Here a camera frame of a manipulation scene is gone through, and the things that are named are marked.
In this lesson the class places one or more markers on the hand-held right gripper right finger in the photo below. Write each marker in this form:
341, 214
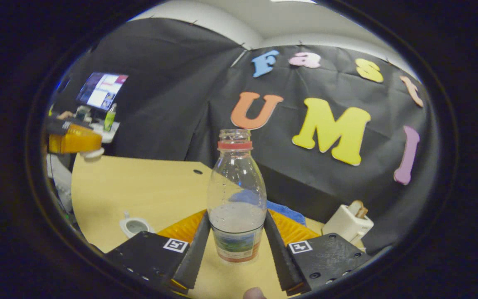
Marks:
278, 253

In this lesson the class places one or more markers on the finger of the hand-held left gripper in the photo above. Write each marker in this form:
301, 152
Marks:
75, 140

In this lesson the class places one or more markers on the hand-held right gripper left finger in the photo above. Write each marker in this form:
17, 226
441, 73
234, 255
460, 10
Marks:
195, 253

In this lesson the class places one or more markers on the clear plastic water bottle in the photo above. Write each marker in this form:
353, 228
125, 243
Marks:
237, 187

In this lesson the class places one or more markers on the green drink bottle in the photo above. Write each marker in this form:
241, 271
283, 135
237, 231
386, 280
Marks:
109, 119

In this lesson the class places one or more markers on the white side table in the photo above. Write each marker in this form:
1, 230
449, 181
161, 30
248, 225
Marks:
108, 135

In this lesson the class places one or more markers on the blue towel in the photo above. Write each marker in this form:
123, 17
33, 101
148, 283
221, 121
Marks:
288, 214

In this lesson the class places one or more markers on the computer monitor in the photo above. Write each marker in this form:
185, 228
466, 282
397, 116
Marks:
102, 90

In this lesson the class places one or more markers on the white toaster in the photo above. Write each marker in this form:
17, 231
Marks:
342, 226

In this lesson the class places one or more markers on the bread slice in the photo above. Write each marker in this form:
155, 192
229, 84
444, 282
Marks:
358, 209

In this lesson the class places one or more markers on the black backdrop cloth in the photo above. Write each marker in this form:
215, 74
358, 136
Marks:
172, 104

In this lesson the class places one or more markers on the ceiling light panel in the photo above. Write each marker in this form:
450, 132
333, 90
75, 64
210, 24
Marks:
293, 1

